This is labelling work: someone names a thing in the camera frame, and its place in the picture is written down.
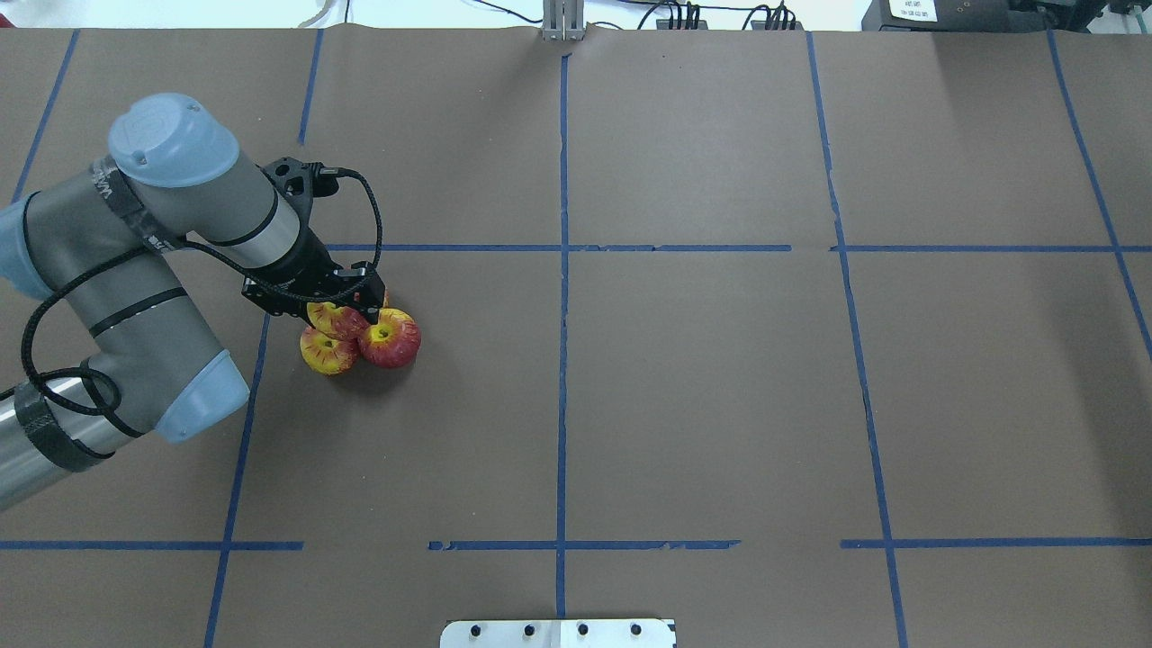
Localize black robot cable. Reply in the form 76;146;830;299
20;167;384;439

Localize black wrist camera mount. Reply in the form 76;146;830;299
260;157;340;225

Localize black power cables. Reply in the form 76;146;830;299
468;0;865;32

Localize aluminium profile post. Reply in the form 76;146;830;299
540;0;588;42

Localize red apple right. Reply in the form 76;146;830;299
356;308;420;369

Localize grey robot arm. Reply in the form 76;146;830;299
3;92;388;508

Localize white metal mounting plate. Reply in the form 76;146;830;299
439;618;679;647

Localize red yellow apple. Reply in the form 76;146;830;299
305;302;374;342
300;327;361;376

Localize dark equipment box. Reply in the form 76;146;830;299
861;1;1114;33

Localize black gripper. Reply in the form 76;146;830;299
241;238;386;323

